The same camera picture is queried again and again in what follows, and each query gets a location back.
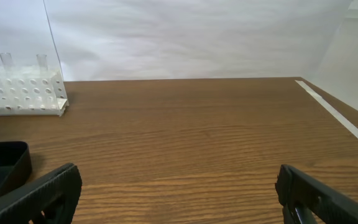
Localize white test tube rack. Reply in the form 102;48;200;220
0;63;70;117

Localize clear test tube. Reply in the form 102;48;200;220
0;52;14;70
35;54;48;71

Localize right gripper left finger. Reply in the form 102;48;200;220
0;162;83;224

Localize black tray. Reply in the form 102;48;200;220
0;141;33;207

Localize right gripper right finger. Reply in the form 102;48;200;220
274;164;358;224

